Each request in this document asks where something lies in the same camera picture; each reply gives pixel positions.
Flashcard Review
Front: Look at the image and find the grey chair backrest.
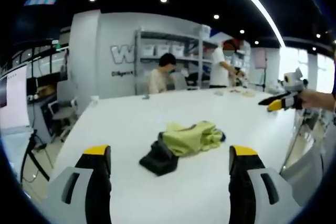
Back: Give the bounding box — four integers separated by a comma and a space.
173, 72, 188, 91

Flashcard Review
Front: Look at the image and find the grey office chair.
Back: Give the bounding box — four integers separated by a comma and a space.
48, 97, 79, 142

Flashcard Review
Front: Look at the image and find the black tripod stand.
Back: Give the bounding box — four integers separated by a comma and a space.
20, 129, 51, 183

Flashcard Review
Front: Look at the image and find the green and black garment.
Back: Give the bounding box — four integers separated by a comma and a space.
139, 120, 227, 177

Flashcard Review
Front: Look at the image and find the grey metal shelving unit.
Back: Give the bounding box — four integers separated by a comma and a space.
134, 26, 214, 95

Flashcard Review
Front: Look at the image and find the light grey chair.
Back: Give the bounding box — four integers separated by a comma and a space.
279, 119, 327, 207

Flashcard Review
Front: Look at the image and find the pink wall poster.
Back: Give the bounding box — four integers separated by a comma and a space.
253, 48, 267, 69

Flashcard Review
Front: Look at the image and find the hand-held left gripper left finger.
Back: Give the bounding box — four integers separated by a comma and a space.
41, 144, 112, 224

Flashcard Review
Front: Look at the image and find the pile of beige items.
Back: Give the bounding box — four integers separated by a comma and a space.
227, 87, 257, 99

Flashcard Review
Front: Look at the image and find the person's right hand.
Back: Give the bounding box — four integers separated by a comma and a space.
300, 89, 320, 109

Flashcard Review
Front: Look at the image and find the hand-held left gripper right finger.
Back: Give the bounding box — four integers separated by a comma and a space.
227, 144, 303, 224

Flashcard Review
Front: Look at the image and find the white standing board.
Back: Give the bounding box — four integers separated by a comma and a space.
0, 63, 31, 130

